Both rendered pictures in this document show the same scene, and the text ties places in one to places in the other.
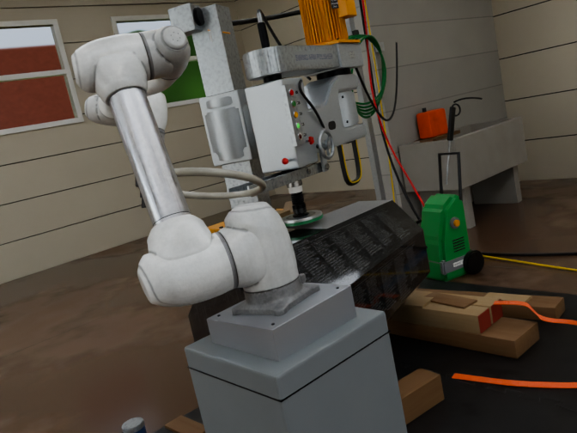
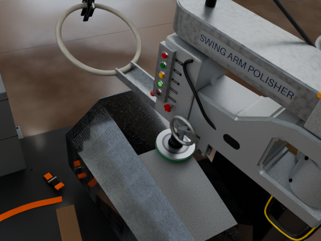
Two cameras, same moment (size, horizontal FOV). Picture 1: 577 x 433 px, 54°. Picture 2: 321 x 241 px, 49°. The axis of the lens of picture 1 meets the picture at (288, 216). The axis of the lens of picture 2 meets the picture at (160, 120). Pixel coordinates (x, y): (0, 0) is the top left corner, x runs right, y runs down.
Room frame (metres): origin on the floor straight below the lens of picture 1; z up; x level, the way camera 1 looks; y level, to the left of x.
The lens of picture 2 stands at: (2.79, -1.30, 2.30)
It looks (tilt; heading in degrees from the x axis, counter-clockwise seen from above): 46 degrees down; 95
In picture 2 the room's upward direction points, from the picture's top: 10 degrees clockwise
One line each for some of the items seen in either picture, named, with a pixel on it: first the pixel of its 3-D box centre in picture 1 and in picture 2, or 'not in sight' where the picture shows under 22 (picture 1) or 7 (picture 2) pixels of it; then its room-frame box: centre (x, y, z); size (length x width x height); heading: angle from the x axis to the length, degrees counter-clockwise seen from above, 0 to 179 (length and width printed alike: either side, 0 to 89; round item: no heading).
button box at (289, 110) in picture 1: (293, 115); (164, 73); (2.67, -0.12, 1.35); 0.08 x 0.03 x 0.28; 147
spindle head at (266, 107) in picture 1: (291, 126); (204, 91); (2.85, -0.11, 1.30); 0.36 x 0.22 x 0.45; 147
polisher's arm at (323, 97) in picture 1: (322, 122); (259, 137); (3.11, -0.29, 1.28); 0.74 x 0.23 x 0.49; 147
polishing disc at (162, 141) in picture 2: (300, 216); (175, 143); (2.79, -0.06, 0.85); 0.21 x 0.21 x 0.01
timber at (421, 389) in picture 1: (409, 398); (69, 230); (2.25, -0.35, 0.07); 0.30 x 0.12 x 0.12; 123
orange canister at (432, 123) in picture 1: (434, 122); not in sight; (5.70, -1.64, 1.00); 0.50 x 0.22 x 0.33; 130
